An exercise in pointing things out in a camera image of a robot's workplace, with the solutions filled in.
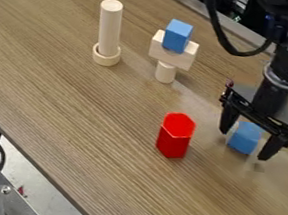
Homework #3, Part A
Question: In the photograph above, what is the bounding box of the short wooden cylinder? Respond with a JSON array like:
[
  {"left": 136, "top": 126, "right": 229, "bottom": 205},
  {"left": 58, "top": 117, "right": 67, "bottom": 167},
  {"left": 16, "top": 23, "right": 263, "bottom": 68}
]
[{"left": 153, "top": 59, "right": 180, "bottom": 86}]

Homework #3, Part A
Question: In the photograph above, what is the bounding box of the wooden ring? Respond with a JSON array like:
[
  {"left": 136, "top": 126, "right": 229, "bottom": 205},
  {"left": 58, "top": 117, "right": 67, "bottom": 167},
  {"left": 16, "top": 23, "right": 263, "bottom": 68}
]
[{"left": 89, "top": 41, "right": 124, "bottom": 69}]

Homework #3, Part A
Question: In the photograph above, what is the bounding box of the blue block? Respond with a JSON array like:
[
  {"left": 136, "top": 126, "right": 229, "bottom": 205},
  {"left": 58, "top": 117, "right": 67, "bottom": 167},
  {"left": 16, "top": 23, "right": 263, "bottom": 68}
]
[
  {"left": 160, "top": 17, "right": 197, "bottom": 57},
  {"left": 223, "top": 118, "right": 269, "bottom": 159}
]

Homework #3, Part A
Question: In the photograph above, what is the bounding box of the tall wooden cylinder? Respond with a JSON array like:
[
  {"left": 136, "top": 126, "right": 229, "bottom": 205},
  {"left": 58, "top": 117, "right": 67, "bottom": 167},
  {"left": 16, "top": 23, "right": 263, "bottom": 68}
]
[{"left": 92, "top": 0, "right": 127, "bottom": 58}]

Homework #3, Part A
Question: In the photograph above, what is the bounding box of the red hexagonal block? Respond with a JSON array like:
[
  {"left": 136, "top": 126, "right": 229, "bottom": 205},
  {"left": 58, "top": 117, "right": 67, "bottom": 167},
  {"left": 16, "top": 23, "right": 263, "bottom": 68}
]
[{"left": 151, "top": 109, "right": 198, "bottom": 163}]

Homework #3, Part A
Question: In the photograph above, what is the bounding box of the wooden rectangular block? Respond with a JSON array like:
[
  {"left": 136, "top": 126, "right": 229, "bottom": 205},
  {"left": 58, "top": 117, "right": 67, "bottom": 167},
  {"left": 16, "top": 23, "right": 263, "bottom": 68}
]
[{"left": 145, "top": 28, "right": 204, "bottom": 74}]

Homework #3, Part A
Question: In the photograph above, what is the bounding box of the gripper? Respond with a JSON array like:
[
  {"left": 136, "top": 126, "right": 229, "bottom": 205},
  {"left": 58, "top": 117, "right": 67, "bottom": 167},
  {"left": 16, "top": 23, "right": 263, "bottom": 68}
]
[{"left": 210, "top": 58, "right": 288, "bottom": 165}]

